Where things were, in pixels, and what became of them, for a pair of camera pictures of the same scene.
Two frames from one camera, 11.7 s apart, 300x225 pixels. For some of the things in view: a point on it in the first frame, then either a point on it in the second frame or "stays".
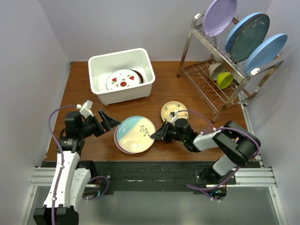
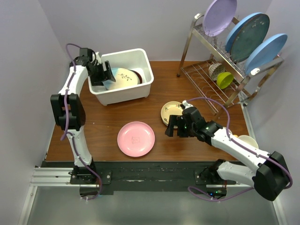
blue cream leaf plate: [133, 134] → [124, 78]
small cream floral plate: [171, 106] stays
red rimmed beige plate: [140, 78] stays
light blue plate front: [265, 50] stays
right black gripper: [161, 133] → [173, 122]
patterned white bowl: [214, 69] stays
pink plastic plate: [116, 144] → [136, 138]
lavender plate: [218, 16] stays
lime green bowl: [224, 79] stays
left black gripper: [108, 123] → [98, 81]
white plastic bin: [121, 76] stays
